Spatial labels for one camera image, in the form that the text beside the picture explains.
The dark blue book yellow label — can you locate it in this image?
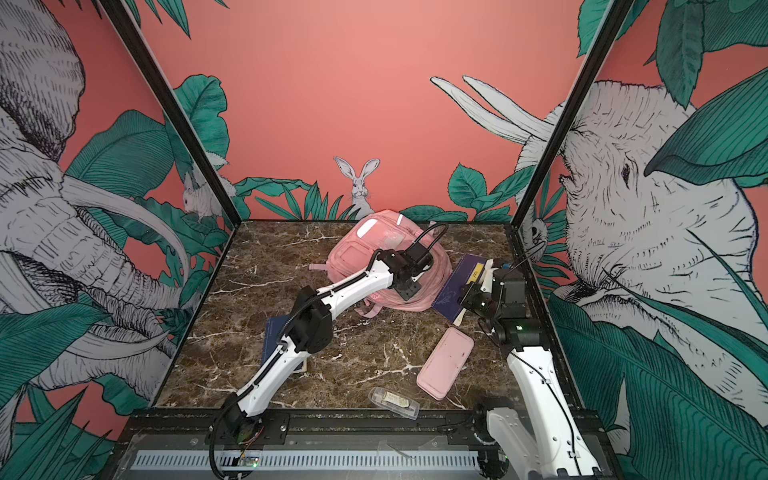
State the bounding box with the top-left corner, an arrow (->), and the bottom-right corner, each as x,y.
432,254 -> 488,326

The black right corner frame post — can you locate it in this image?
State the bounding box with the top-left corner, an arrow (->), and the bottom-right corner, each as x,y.
511,0 -> 633,229

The pink student backpack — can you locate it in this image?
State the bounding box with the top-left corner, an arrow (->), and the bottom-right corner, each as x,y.
309,210 -> 452,319

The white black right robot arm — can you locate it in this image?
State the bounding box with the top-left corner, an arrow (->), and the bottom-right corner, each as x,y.
461,277 -> 603,479

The black corner frame post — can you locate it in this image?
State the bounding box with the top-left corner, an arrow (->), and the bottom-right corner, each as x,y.
511,0 -> 633,229
98,0 -> 242,229

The black left corner frame post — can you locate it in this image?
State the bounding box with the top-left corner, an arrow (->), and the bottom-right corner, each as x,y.
98,0 -> 242,229

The clear plastic eraser box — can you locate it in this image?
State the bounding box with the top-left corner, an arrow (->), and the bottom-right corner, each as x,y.
369,387 -> 420,420

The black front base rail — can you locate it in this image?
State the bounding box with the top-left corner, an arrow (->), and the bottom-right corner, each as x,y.
119,407 -> 607,448

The pink pencil case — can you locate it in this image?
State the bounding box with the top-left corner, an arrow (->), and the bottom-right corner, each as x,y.
416,327 -> 474,401

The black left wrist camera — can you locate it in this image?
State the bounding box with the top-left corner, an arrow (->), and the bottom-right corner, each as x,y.
404,242 -> 433,271

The white perforated vent strip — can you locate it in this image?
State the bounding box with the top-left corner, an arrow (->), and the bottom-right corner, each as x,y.
129,450 -> 480,472

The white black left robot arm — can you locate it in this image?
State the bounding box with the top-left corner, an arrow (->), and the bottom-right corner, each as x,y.
227,250 -> 433,419

